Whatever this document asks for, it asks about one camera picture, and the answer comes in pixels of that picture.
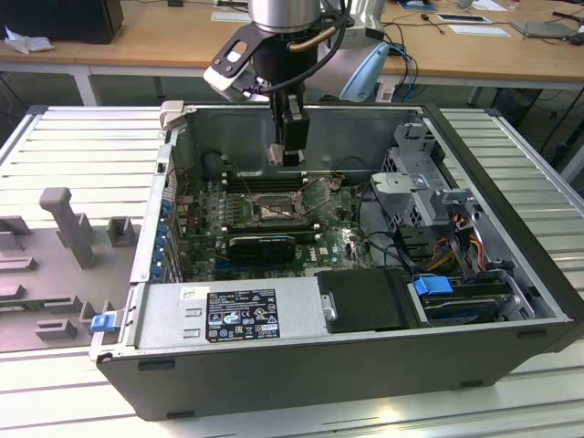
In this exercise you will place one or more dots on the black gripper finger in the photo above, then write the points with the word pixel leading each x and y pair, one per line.
pixel 296 130
pixel 278 118

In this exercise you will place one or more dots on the silver CPU plate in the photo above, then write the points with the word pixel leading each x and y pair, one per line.
pixel 275 154

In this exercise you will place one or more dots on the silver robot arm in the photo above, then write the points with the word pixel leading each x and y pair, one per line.
pixel 283 11

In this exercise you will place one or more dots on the black RAM slot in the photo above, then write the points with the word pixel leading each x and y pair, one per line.
pixel 274 229
pixel 274 182
pixel 305 234
pixel 274 173
pixel 274 225
pixel 274 187
pixel 306 239
pixel 274 178

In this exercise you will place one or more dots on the metal CPU socket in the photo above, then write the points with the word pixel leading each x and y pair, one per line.
pixel 274 210

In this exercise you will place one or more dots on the black plastic bay cover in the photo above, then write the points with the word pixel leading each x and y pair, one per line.
pixel 365 301

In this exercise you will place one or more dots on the white paper sheet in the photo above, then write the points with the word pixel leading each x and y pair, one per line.
pixel 479 29
pixel 230 16

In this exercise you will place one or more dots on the pale blue teach pendant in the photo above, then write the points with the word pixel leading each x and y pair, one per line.
pixel 365 73

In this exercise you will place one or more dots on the black cylinder part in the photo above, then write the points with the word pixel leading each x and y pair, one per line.
pixel 212 165

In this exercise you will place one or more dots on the green motherboard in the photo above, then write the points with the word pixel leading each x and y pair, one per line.
pixel 337 216

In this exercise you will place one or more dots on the small white box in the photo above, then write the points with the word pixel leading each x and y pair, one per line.
pixel 385 91

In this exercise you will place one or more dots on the light grey case latch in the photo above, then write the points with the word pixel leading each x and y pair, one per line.
pixel 172 114

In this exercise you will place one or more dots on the metal drive cage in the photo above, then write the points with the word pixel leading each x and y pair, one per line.
pixel 401 187

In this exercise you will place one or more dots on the black graphics card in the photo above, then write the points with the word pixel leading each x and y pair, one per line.
pixel 260 248

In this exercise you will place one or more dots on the wooden desk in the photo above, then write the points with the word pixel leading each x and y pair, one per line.
pixel 159 41

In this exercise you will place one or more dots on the white black-edged card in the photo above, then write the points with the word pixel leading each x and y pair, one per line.
pixel 463 18

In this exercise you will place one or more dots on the hard disk in blue carrier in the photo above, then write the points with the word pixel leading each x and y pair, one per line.
pixel 431 287

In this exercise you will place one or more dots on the silver power supply unit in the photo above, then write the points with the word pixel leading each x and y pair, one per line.
pixel 169 319

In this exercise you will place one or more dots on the black computer tower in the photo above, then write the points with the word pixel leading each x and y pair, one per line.
pixel 59 20

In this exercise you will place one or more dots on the dark grey PC case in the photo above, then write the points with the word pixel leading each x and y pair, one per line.
pixel 274 378

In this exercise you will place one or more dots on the crumpled white paper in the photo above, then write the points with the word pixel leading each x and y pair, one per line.
pixel 27 43

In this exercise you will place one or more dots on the grey parts rack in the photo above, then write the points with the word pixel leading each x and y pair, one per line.
pixel 68 274

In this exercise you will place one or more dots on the grey laptop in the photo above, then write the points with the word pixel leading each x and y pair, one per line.
pixel 547 29

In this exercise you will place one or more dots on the blue case latch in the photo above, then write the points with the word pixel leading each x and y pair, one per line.
pixel 101 323

